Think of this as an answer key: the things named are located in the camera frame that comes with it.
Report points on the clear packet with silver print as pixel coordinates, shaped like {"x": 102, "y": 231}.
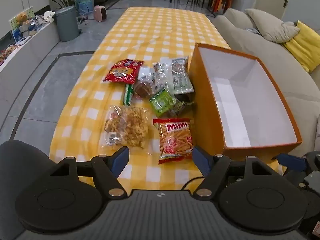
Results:
{"x": 161, "y": 76}

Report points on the red snack bag yellow label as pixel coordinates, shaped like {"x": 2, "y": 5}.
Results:
{"x": 122, "y": 72}

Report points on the clear bag of yellow crackers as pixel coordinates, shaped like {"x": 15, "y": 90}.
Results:
{"x": 130, "y": 127}

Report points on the small grey object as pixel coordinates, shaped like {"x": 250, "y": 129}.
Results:
{"x": 252, "y": 31}

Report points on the dark snack packet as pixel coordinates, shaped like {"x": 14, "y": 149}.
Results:
{"x": 178, "y": 108}

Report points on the bright green snack packet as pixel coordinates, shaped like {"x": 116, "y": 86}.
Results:
{"x": 162, "y": 101}

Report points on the clear packet of brown bread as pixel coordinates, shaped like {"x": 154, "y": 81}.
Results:
{"x": 143, "y": 87}

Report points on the pink space heater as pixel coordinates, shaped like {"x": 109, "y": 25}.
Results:
{"x": 100, "y": 13}

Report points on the clear packet of white balls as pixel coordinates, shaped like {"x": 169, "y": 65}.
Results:
{"x": 180, "y": 77}

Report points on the grey trash bin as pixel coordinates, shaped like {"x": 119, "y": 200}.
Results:
{"x": 66, "y": 25}

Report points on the yellow checkered tablecloth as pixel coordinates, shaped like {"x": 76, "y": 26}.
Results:
{"x": 162, "y": 30}

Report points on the green and white stick packet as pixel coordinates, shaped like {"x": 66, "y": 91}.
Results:
{"x": 128, "y": 95}

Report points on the beige sofa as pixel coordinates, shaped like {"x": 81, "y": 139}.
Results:
{"x": 250, "y": 45}

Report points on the orange cardboard box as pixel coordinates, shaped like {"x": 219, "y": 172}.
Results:
{"x": 207, "y": 110}

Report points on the white cap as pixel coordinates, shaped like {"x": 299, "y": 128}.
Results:
{"x": 49, "y": 16}

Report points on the pile of colourful packets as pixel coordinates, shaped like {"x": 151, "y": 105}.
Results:
{"x": 6, "y": 53}

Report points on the teddy bear poster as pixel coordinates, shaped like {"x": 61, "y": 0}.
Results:
{"x": 21, "y": 22}

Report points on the white low cabinet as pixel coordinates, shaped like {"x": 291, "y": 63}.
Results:
{"x": 30, "y": 55}

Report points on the red bag of fries sticks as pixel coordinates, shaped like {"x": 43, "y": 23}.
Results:
{"x": 175, "y": 140}

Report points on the yellow cushion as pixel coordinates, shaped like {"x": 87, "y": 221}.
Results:
{"x": 306, "y": 45}

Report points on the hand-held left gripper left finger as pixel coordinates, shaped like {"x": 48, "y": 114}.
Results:
{"x": 121, "y": 160}

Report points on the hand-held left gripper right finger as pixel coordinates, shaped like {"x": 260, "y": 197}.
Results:
{"x": 200, "y": 161}

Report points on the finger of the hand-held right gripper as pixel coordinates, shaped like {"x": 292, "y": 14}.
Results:
{"x": 291, "y": 162}

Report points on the blue water bottle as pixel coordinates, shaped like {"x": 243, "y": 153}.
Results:
{"x": 85, "y": 3}

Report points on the beige cushion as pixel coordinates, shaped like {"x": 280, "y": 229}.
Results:
{"x": 270, "y": 27}

